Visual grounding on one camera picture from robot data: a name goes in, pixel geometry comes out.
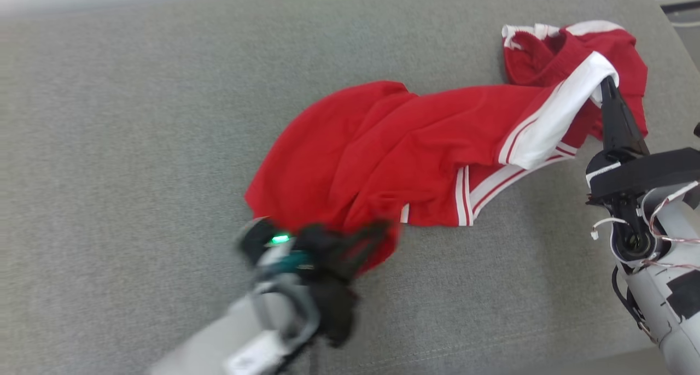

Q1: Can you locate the red shorts white stripe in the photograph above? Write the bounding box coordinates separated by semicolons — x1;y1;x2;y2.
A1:
501;20;650;151

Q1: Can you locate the teal left camera connector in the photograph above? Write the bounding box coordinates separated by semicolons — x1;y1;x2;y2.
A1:
273;252;315;272

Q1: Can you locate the white paper cable tag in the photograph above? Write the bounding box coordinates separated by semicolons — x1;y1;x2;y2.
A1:
224;331;288;375

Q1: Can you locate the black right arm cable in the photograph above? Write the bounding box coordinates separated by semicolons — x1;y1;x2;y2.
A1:
611;266;657;340

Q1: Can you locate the twisted red white wire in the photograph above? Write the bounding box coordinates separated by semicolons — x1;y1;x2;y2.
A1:
643;184;700;272

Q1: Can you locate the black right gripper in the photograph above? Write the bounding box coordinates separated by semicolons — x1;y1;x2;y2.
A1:
586;75;651;187

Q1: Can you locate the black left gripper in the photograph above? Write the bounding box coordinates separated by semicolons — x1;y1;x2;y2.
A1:
238;218;393;277

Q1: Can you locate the grey fabric sofa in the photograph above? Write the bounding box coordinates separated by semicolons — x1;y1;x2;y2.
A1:
0;0;700;375

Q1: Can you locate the red white sports jersey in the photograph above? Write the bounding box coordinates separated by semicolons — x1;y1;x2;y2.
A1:
243;51;620;277

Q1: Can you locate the black right camera bracket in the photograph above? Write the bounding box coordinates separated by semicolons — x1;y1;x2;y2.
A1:
588;148;700;203

